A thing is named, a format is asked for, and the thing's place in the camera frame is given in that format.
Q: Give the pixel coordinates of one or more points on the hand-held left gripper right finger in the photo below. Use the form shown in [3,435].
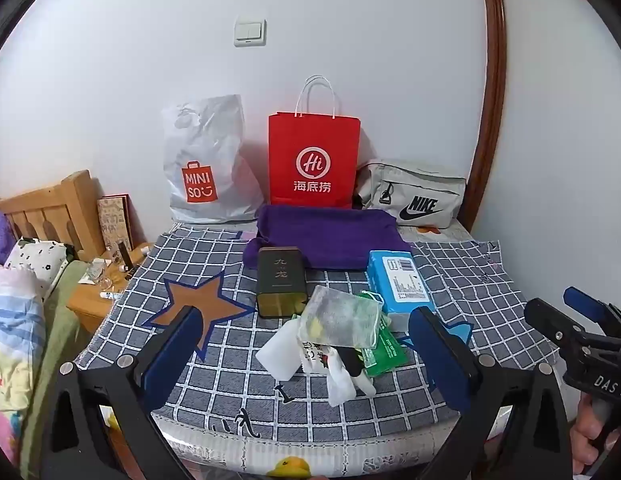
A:
[443,360]

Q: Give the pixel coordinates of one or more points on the colourful printed quilt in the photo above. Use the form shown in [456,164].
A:
[10,350]

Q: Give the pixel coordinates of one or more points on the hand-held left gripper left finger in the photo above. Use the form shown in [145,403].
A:
[175,355]

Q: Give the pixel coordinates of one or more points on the person's right hand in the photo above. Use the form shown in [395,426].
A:
[588,440]

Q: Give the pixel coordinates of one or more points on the checked cloth with stars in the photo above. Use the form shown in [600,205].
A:
[240,390]

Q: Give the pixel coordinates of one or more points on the green wipes packet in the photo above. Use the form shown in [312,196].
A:
[385,355]

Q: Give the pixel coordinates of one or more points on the blue tissue pack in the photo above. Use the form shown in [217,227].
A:
[395,280]

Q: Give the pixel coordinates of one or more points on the wooden headboard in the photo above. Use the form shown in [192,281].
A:
[65,205]

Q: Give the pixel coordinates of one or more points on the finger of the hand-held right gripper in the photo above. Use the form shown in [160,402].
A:
[585,302]
[555,325]

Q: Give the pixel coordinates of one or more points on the brown wooden door frame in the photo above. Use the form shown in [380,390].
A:
[493,85]

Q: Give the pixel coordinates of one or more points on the red paper bag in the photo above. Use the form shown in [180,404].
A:
[313,145]

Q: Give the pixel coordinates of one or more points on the grey waist bag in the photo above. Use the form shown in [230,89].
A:
[415,185]

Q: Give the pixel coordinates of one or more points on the crumpled clear wrapper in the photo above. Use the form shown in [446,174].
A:
[98,272]

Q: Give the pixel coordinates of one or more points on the white fruit print snack packet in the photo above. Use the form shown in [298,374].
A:
[315,355]

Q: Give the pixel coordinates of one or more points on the patterned flat box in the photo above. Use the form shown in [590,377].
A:
[113,220]

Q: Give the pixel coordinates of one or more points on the dark tin box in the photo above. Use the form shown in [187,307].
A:
[280,275]

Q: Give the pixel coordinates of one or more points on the purple towel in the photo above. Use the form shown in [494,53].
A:
[330,235]

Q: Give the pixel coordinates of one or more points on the white floral pillow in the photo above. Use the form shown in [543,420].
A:
[35,260]

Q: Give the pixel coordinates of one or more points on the small white tube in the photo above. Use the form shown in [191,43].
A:
[110,295]

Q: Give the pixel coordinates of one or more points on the white plastic shopping bag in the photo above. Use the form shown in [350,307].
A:
[210,150]

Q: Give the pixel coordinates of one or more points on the white wall light switch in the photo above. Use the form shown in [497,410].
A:
[250,31]

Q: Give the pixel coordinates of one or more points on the wooden bedside table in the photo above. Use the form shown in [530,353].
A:
[90,305]

